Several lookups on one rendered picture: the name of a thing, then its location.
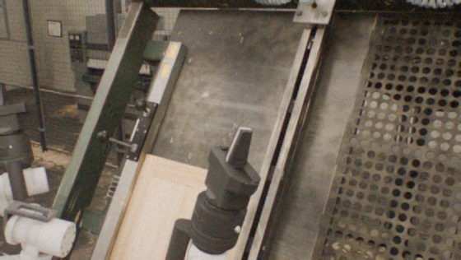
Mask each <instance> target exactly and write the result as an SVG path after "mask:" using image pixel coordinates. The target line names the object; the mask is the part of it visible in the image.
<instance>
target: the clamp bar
mask: <svg viewBox="0 0 461 260"><path fill-rule="evenodd" d="M334 3H335V0H300V2H299V5H298V7H297V9H296V14H295V16H294V19H293V23H301V24H303V25H304V26H305V28H304V31H303V34H302V38H301V42H300V45H299V48H298V51H297V54H296V57H295V61H294V63H293V68H292V71H291V75H290V77H289V81H288V83H287V85H286V90H285V93H284V96H283V101H282V105H281V107H280V110H279V113H278V116H277V120H276V122H275V125H274V128H273V130H272V138H271V140H270V142H269V145H268V149H267V152H266V155H265V158H264V161H263V164H262V168H261V172H260V177H261V182H260V184H259V186H258V191H257V192H256V193H255V194H253V197H252V200H251V203H250V205H249V212H248V215H247V217H246V220H245V223H244V227H243V229H242V232H241V235H240V239H239V242H238V247H237V249H236V252H235V256H234V259H233V260H268V258H269V256H270V253H271V247H272V243H273V240H274V237H275V234H276V232H277V227H278V225H279V221H280V219H281V216H282V208H283V206H284V204H285V200H286V195H287V194H288V190H289V187H290V185H291V181H292V177H293V174H294V169H295V167H296V162H297V160H298V156H299V154H300V149H301V147H302V143H303V141H304V138H305V130H306V128H307V125H308V122H309V119H310V115H311V112H312V109H313V106H314V102H315V96H316V94H317V91H318V89H319V84H320V81H321V78H322V75H323V73H324V65H325V63H326V60H327V57H328V53H329V50H330V47H331V45H332V42H333V35H334V32H335V29H336V26H337V23H338V19H339V16H338V14H337V12H336V11H335V9H334V7H333V6H334Z"/></svg>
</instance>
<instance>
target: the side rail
mask: <svg viewBox="0 0 461 260"><path fill-rule="evenodd" d="M160 18H161V17H160V16H159V15H157V14H156V13H155V12H154V11H153V10H152V9H151V8H150V7H147V6H146V5H145V3H144V2H132V4H131V6H130V8H129V9H128V13H127V15H126V17H125V19H124V22H123V26H122V29H121V31H120V33H119V36H118V38H117V40H116V43H115V45H114V48H113V50H112V54H111V56H110V58H109V62H108V64H107V67H106V68H105V71H104V74H103V77H102V78H101V80H100V85H99V87H98V90H97V92H96V94H95V98H94V99H93V101H92V104H91V108H90V111H89V113H88V115H87V118H86V121H85V122H84V125H83V127H82V130H81V135H80V137H79V139H78V140H77V144H76V146H75V149H74V150H73V153H72V156H71V159H70V162H69V164H68V167H67V169H66V171H65V174H64V176H63V181H62V183H61V185H60V188H59V190H58V193H57V195H56V198H55V199H54V204H53V207H52V209H51V210H57V215H56V216H55V217H54V219H58V220H65V221H71V222H73V223H74V224H75V226H76V233H75V238H74V242H73V245H72V247H71V249H70V250H69V252H68V254H67V255H66V257H64V258H61V259H62V260H70V259H71V256H72V253H73V250H74V247H75V244H76V242H77V239H78V236H79V234H80V232H81V229H80V228H79V227H78V226H79V223H80V220H81V218H82V213H83V212H84V209H85V207H89V206H90V205H91V200H92V198H93V196H94V193H95V190H96V188H97V185H98V183H99V181H100V176H101V173H102V171H103V169H104V167H105V163H106V161H107V160H108V157H109V151H110V149H111V147H112V145H113V142H112V141H107V142H105V143H102V142H100V141H99V140H98V138H97V136H98V133H99V132H100V131H103V130H105V131H107V132H108V133H109V137H110V138H112V139H115V137H116V134H117V132H118V130H119V125H120V122H121V120H122V117H123V115H124V112H125V109H126V108H127V106H128V102H129V100H130V96H131V94H132V91H133V87H134V86H135V83H136V81H137V77H138V75H139V73H140V71H141V66H142V64H143V60H142V53H143V50H144V49H145V46H146V44H147V41H148V40H152V39H153V35H154V33H155V30H156V27H157V25H158V22H159V20H160Z"/></svg>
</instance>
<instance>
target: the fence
mask: <svg viewBox="0 0 461 260"><path fill-rule="evenodd" d="M172 44H177V45H178V47H177V49H176V52H175V55H174V57H173V58H167V55H168V53H169V51H170V47H171V45H172ZM187 49H188V48H187V47H186V46H185V45H184V44H183V43H175V42H170V44H169V47H168V49H167V51H166V54H165V57H164V59H163V62H162V66H161V69H160V72H159V74H158V76H157V79H156V83H155V85H154V86H153V89H152V92H151V97H150V99H149V101H151V102H155V103H157V104H159V106H158V108H157V111H156V114H155V117H154V119H153V120H152V123H151V127H150V131H149V133H148V136H147V139H146V141H145V144H144V147H143V149H142V152H141V155H140V157H139V161H138V162H136V161H133V160H127V162H126V164H125V166H124V169H123V172H122V174H121V177H120V180H119V185H118V187H117V189H116V192H115V194H114V197H113V200H112V202H111V203H110V209H109V212H108V214H107V217H106V219H105V222H104V224H103V227H102V229H101V230H102V231H101V233H100V237H99V239H98V242H97V244H96V246H95V250H94V251H93V256H92V259H91V260H109V257H110V254H111V253H112V251H113V246H114V243H115V240H116V238H117V235H118V232H119V230H120V227H121V223H122V221H123V217H124V214H125V212H126V210H127V208H128V204H129V203H130V197H131V195H132V192H133V190H134V187H135V184H136V182H137V179H138V176H139V174H140V170H141V168H142V163H143V161H144V160H145V157H146V154H149V155H150V152H151V149H152V147H153V144H154V141H155V139H156V136H157V133H158V131H159V128H160V126H161V120H162V118H163V116H164V114H165V110H166V107H167V105H168V104H169V101H170V97H171V95H172V90H173V88H174V85H175V83H176V80H177V77H178V75H179V71H180V69H181V67H182V64H183V62H184V56H185V54H186V52H187ZM169 63H170V64H171V66H170V70H169V73H168V74H167V77H166V78H164V77H161V73H162V68H163V66H164V64H169Z"/></svg>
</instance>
